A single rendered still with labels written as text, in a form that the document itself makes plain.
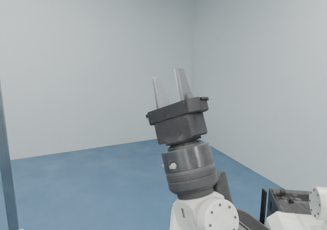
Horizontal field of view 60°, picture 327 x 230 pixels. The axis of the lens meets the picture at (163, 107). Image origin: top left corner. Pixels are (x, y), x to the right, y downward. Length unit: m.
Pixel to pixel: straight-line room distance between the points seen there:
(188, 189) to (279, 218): 0.35
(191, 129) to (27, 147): 4.26
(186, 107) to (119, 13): 4.17
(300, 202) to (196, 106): 0.48
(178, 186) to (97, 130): 4.23
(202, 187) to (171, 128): 0.11
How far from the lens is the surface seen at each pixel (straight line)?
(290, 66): 3.38
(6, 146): 2.11
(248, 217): 0.72
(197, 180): 0.48
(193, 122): 0.48
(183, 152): 0.47
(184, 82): 0.51
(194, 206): 0.48
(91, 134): 4.68
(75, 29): 4.45
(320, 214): 0.68
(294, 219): 0.78
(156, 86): 0.53
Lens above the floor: 1.65
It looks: 13 degrees down
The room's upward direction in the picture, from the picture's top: straight up
